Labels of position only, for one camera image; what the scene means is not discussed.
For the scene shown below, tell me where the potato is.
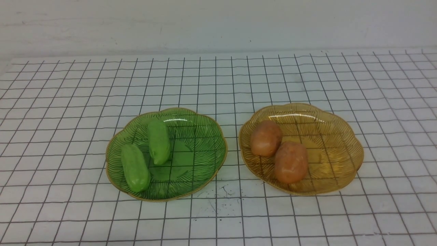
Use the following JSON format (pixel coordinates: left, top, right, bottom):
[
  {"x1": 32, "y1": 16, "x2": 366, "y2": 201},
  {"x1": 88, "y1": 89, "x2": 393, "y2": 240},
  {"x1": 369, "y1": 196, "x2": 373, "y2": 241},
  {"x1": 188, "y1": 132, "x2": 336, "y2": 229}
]
[
  {"x1": 274, "y1": 141, "x2": 309, "y2": 184},
  {"x1": 250, "y1": 120, "x2": 283, "y2": 158}
]

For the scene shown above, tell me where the green cucumber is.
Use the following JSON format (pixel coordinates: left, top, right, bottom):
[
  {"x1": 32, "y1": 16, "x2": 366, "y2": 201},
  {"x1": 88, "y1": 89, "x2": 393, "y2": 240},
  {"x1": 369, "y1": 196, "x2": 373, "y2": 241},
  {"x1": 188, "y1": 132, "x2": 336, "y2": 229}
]
[
  {"x1": 121, "y1": 144, "x2": 151, "y2": 193},
  {"x1": 147, "y1": 119, "x2": 171, "y2": 166}
]

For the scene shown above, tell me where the green glass plate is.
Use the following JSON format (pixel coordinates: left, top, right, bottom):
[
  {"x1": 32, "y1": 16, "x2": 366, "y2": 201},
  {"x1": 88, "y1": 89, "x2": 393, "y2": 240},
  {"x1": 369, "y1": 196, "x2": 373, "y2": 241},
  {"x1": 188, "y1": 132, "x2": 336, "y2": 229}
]
[{"x1": 105, "y1": 108, "x2": 228, "y2": 202}]

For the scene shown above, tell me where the amber glass plate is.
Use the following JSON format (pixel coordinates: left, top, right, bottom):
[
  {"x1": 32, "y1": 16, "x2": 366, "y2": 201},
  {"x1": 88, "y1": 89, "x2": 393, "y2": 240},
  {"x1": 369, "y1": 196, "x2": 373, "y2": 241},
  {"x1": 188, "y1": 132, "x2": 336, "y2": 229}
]
[{"x1": 239, "y1": 103, "x2": 365, "y2": 196}]

